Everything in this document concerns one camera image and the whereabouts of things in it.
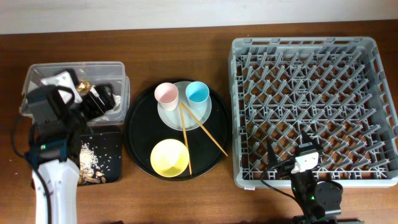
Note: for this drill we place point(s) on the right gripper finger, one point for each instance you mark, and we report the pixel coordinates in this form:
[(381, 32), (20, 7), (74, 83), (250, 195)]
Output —
[(309, 143), (271, 156)]

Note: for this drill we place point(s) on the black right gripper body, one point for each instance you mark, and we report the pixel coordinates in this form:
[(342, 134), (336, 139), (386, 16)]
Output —
[(292, 165)]

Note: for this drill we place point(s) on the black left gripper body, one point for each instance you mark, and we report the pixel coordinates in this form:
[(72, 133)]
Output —
[(90, 109)]

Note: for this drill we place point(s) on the food scraps and rice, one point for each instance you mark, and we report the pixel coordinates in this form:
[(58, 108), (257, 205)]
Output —
[(92, 167)]

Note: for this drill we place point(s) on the wooden chopstick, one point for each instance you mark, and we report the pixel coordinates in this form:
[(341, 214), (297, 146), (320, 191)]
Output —
[(185, 137), (205, 130)]

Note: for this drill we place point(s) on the yellow bowl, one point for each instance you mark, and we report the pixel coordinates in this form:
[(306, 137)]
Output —
[(169, 158)]

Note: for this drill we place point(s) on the white napkin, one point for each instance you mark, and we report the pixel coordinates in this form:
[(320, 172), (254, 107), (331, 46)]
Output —
[(117, 107)]

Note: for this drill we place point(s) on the gold foil wrapper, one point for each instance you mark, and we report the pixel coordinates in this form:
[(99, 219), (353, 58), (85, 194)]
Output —
[(84, 87)]

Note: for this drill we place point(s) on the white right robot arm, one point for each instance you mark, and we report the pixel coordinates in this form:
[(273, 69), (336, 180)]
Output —
[(319, 200)]

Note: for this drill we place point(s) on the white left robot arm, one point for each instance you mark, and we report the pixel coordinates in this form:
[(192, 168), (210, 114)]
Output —
[(55, 183)]

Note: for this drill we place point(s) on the grey dishwasher rack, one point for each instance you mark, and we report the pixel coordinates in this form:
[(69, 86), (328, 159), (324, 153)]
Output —
[(332, 88)]

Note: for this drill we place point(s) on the clear plastic bin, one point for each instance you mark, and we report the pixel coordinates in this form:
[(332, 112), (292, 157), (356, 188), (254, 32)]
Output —
[(97, 73)]

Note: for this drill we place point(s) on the black rectangular tray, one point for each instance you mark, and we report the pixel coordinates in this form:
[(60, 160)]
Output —
[(96, 152)]

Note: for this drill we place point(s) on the round black tray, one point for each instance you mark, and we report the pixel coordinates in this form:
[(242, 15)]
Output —
[(143, 129)]

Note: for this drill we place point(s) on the pink cup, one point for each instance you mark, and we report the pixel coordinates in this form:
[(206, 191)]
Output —
[(166, 95)]

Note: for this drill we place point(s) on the light grey plate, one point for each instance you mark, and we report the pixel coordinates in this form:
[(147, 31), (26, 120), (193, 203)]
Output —
[(172, 118)]

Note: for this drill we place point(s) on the blue cup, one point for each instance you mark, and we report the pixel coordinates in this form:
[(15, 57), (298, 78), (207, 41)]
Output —
[(197, 94)]

